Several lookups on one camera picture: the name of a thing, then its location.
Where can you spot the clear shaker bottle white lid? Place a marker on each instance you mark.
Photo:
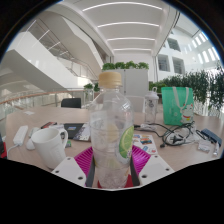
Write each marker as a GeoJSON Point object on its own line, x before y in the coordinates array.
{"type": "Point", "coordinates": [151, 106]}

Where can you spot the white planter cabinet with plants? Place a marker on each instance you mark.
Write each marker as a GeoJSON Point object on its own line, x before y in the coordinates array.
{"type": "Point", "coordinates": [135, 83]}

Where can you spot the black chair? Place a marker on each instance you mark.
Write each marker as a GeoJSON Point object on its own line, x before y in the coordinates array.
{"type": "Point", "coordinates": [71, 102]}

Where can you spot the small potted plants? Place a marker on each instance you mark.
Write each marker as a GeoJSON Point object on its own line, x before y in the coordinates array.
{"type": "Point", "coordinates": [89, 88]}

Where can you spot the ceiling light strips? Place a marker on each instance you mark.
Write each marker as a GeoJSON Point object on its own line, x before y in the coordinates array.
{"type": "Point", "coordinates": [128, 24]}

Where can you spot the row of green hedge plants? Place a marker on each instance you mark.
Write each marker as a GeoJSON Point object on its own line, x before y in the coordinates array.
{"type": "Point", "coordinates": [200, 86]}

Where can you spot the purple print booklet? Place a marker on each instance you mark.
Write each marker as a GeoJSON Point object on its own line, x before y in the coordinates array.
{"type": "Point", "coordinates": [85, 133]}

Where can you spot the clear bottle with yellow cap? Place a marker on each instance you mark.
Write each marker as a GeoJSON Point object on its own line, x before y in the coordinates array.
{"type": "Point", "coordinates": [110, 133]}

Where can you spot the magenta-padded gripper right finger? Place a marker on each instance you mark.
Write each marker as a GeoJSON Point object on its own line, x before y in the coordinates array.
{"type": "Point", "coordinates": [154, 168]}

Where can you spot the green tote bag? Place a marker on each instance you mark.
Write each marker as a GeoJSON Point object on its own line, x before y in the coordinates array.
{"type": "Point", "coordinates": [173, 106]}

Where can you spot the clear plastic packet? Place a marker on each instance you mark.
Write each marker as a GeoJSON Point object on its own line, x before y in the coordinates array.
{"type": "Point", "coordinates": [204, 147]}

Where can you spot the white computer mouse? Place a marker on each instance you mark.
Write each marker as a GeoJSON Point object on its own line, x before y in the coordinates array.
{"type": "Point", "coordinates": [30, 144]}

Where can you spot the white power strip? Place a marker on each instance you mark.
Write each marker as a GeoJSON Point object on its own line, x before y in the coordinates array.
{"type": "Point", "coordinates": [20, 135]}

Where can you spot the small red and black box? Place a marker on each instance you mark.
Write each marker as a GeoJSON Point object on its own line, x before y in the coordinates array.
{"type": "Point", "coordinates": [48, 125]}

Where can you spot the colourful sticker sheet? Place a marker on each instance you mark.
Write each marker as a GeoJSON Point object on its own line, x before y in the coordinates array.
{"type": "Point", "coordinates": [145, 143]}

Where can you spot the green snack packet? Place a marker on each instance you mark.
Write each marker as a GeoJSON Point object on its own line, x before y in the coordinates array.
{"type": "Point", "coordinates": [68, 143]}

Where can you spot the white mug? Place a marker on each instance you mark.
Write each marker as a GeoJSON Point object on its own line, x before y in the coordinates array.
{"type": "Point", "coordinates": [48, 146]}

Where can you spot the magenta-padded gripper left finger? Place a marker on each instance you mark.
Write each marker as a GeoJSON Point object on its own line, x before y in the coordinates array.
{"type": "Point", "coordinates": [68, 170]}

